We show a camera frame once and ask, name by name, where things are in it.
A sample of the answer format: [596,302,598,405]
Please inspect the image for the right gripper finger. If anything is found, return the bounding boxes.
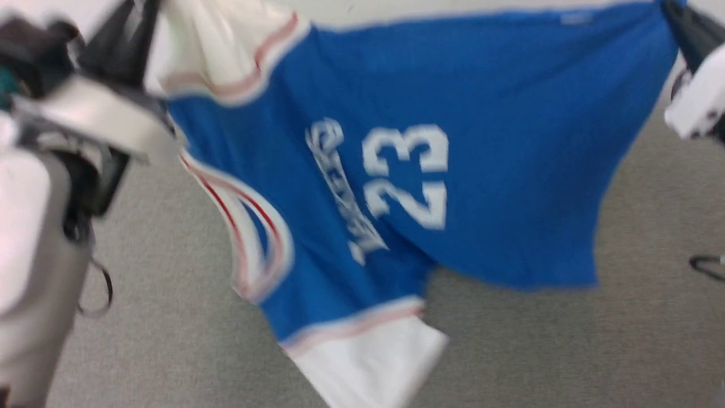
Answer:
[659,0,725,75]

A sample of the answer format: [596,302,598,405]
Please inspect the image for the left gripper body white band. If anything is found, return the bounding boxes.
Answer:
[10,73,183,166]

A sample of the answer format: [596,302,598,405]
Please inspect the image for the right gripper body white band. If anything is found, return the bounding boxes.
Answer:
[663,44,725,142]

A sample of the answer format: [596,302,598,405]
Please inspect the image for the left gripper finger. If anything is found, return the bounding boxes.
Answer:
[135,0,165,91]
[78,0,139,86]

